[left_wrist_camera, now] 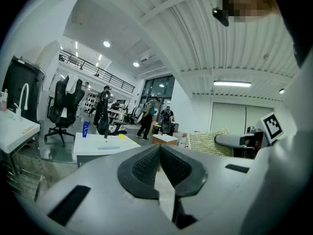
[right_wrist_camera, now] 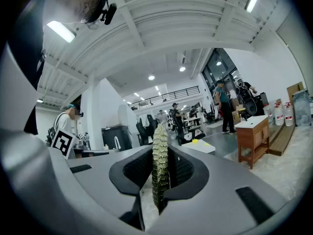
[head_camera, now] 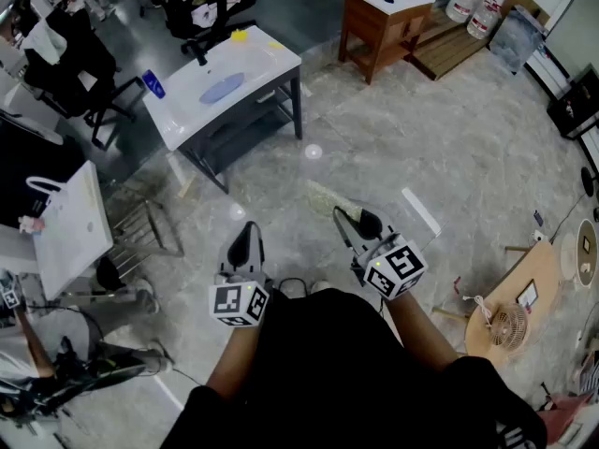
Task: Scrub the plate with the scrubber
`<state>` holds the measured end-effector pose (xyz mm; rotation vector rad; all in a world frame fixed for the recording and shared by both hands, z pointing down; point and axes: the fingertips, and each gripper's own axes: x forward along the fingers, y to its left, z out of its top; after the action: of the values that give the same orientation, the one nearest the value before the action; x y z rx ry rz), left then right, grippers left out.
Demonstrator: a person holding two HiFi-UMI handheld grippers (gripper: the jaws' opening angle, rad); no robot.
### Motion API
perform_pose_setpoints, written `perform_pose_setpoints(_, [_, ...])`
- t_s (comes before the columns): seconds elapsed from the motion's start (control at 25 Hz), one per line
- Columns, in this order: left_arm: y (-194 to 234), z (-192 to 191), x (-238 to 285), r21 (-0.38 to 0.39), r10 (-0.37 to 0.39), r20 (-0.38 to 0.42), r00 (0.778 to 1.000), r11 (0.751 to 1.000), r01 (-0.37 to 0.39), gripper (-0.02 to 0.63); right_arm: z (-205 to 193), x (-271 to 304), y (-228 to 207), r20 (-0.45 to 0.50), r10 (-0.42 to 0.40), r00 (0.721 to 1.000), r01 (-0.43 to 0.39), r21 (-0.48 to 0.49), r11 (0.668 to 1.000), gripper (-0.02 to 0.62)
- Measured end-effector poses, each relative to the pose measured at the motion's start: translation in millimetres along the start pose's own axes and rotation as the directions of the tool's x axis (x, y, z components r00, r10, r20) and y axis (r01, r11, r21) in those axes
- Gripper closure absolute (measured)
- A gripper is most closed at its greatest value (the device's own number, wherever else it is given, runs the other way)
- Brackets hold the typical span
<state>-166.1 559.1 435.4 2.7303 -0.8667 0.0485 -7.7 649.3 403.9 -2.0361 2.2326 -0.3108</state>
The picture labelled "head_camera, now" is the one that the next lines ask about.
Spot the black shelf unit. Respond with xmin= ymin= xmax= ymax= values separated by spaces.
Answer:
xmin=546 ymin=65 xmax=599 ymax=142

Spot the white rectangular sink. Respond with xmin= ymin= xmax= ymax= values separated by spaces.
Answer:
xmin=32 ymin=159 xmax=114 ymax=301

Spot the wooden cabinet with white sink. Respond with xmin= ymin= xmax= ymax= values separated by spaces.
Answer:
xmin=337 ymin=0 xmax=436 ymax=86

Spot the yellow dish brush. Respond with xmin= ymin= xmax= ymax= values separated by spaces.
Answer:
xmin=230 ymin=28 xmax=285 ymax=51

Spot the round wooden tray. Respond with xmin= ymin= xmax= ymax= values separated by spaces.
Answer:
xmin=575 ymin=218 xmax=599 ymax=289

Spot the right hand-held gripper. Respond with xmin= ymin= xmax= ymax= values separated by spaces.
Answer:
xmin=332 ymin=206 xmax=430 ymax=301

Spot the person's right forearm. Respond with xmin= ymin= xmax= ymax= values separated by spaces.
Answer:
xmin=381 ymin=292 xmax=462 ymax=373

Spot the large black machine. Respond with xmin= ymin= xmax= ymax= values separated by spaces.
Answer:
xmin=0 ymin=122 xmax=88 ymax=228

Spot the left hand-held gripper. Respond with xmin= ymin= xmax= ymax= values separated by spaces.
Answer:
xmin=208 ymin=222 xmax=275 ymax=329

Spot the white printed paper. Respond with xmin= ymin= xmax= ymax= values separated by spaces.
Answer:
xmin=189 ymin=3 xmax=212 ymax=28

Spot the large blue plate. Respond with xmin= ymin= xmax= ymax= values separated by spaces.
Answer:
xmin=198 ymin=71 xmax=247 ymax=107

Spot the white sink on dark stand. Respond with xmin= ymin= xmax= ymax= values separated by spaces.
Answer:
xmin=141 ymin=24 xmax=304 ymax=195

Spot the green yellow sponge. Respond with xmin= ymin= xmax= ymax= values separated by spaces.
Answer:
xmin=304 ymin=179 xmax=364 ymax=220

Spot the small beige fan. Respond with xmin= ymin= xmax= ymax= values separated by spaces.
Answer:
xmin=486 ymin=301 xmax=531 ymax=351

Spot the wooden slat pallet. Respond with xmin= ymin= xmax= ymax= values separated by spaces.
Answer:
xmin=411 ymin=7 xmax=490 ymax=82

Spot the metal rack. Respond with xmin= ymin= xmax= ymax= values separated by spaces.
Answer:
xmin=105 ymin=198 xmax=186 ymax=280

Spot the person's left forearm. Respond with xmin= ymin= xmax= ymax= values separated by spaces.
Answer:
xmin=205 ymin=320 xmax=264 ymax=401

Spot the person's black clothing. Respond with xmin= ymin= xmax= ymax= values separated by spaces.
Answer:
xmin=158 ymin=287 xmax=548 ymax=449

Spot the marble pattern panel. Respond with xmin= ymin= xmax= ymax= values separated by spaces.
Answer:
xmin=489 ymin=5 xmax=548 ymax=75

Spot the white cloth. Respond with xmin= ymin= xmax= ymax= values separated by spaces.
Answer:
xmin=21 ymin=19 xmax=67 ymax=64

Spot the blue bottle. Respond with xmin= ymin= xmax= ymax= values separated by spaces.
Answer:
xmin=141 ymin=68 xmax=168 ymax=100

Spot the clear water jug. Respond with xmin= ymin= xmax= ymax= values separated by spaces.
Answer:
xmin=444 ymin=0 xmax=486 ymax=23
xmin=466 ymin=0 xmax=502 ymax=40

